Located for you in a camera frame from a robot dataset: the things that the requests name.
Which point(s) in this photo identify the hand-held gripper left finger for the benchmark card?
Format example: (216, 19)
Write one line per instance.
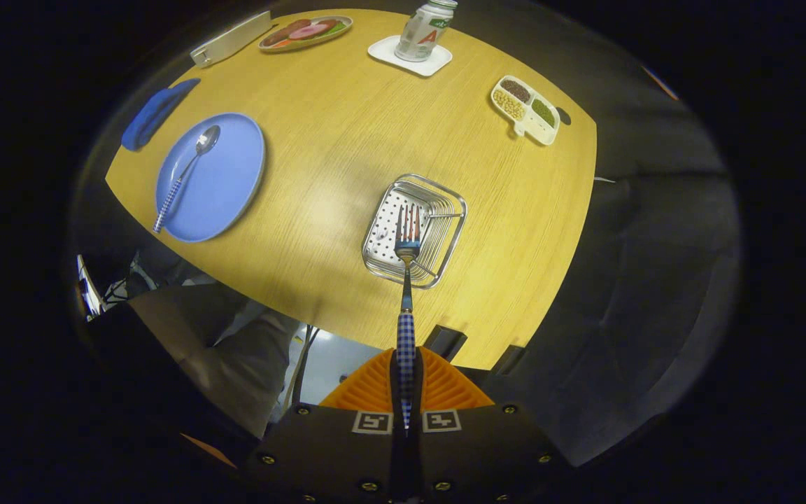
(326, 448)

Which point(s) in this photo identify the white divided snack tray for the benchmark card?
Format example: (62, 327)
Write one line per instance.
(536, 127)

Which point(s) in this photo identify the dark round table grommet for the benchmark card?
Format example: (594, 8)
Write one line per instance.
(564, 116)

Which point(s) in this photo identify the white square coaster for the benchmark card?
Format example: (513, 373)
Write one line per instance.
(385, 52)

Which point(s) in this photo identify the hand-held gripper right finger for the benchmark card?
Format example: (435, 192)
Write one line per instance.
(487, 448)

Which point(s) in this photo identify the black table leg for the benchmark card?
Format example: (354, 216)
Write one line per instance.
(508, 360)
(445, 343)

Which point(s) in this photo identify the person's grey trouser leg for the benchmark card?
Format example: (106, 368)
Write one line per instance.
(235, 357)

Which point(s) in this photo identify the plate of sliced food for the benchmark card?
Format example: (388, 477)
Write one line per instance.
(305, 33)

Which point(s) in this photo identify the white toaster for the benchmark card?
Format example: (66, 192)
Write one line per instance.
(231, 40)

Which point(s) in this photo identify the blue folded cloth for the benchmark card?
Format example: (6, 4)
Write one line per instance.
(154, 115)

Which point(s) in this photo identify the white drink bottle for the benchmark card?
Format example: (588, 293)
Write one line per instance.
(422, 35)

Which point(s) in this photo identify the blue plate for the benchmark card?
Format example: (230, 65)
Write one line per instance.
(224, 182)

